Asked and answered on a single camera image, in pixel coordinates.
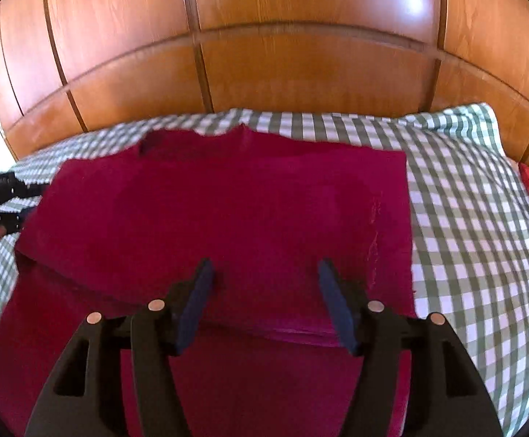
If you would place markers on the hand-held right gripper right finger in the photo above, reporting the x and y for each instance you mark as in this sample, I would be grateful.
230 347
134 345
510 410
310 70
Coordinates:
337 309

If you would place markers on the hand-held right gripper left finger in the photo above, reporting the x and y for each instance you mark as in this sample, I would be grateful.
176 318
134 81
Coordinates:
196 305

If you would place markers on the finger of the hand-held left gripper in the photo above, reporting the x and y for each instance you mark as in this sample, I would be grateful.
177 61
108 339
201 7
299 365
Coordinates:
11 220
16 187

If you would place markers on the dark red garment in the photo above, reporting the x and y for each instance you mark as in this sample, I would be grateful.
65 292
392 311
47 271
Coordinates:
223 200

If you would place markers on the green checked bed sheet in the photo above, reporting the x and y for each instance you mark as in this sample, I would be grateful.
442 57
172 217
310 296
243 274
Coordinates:
465 236

